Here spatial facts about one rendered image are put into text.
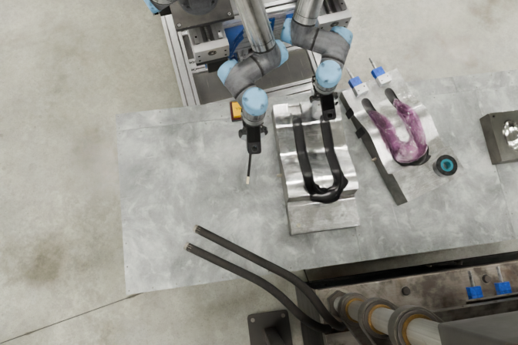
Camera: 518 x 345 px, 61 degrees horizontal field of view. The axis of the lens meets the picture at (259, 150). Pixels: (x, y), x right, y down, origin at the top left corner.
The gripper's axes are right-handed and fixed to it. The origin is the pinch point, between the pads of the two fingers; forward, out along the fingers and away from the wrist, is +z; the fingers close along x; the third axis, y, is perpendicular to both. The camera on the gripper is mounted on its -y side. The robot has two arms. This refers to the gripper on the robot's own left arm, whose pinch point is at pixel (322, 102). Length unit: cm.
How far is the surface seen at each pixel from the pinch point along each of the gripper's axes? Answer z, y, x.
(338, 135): 4.4, -12.9, -4.7
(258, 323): 74, -98, 44
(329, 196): 1.3, -35.7, 2.7
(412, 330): -74, -63, -3
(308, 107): 4.2, -0.4, 5.1
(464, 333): -105, -54, -3
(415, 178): 2.4, -33.3, -30.1
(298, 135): 2.9, -10.8, 10.6
